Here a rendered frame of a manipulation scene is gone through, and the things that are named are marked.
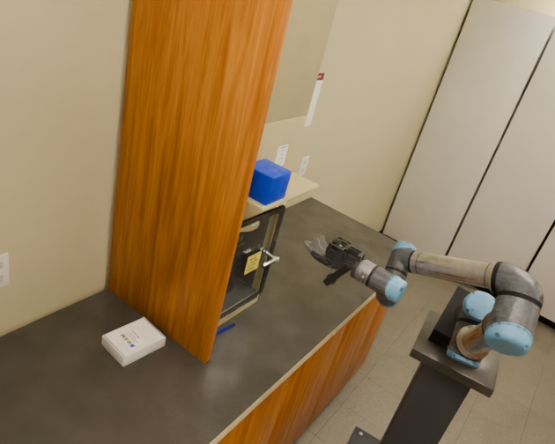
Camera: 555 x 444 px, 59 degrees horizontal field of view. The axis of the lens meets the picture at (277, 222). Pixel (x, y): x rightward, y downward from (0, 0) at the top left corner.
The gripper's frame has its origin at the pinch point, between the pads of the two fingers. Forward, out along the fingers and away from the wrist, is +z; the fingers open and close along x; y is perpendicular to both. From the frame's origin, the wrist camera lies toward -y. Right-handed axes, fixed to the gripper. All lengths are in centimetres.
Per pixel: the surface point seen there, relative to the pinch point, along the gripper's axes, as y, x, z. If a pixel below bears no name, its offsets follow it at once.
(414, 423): -76, -40, -55
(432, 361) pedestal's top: -38, -33, -50
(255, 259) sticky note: -11.1, 7.4, 14.0
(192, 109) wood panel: 41, 35, 29
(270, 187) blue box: 26.0, 24.9, 5.0
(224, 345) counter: -37.2, 23.8, 7.8
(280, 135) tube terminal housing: 34.9, 8.4, 15.7
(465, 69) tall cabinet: 37, -284, 41
